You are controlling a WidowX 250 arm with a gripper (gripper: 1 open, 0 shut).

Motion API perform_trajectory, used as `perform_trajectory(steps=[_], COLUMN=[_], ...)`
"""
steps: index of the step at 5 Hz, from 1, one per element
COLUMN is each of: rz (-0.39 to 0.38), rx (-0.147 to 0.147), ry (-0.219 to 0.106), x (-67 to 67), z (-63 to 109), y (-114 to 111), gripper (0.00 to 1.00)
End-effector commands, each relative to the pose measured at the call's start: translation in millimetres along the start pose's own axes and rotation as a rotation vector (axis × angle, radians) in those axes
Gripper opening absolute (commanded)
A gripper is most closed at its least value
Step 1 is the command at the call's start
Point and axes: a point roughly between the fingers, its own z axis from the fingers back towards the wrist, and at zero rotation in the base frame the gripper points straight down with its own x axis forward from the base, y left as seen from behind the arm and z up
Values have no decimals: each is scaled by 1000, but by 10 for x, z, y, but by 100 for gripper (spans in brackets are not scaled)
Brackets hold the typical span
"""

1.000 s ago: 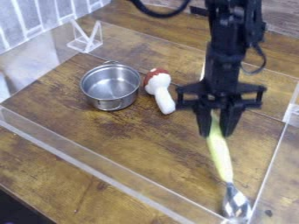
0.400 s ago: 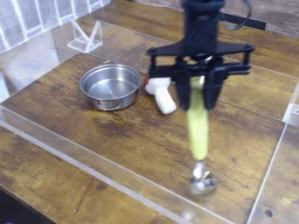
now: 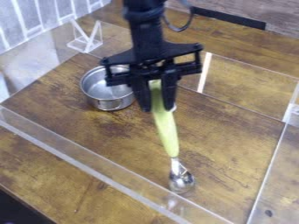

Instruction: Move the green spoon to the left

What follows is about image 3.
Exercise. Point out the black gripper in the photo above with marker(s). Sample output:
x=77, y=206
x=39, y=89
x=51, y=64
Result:
x=153, y=59

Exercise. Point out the clear acrylic stand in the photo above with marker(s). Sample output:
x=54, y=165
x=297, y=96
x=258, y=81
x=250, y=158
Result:
x=86, y=43

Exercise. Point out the green handled metal spoon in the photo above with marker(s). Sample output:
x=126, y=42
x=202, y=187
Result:
x=181, y=179

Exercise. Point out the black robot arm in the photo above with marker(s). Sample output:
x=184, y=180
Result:
x=145, y=12

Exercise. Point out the small steel pot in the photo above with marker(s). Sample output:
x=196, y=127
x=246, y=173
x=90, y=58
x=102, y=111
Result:
x=104, y=97

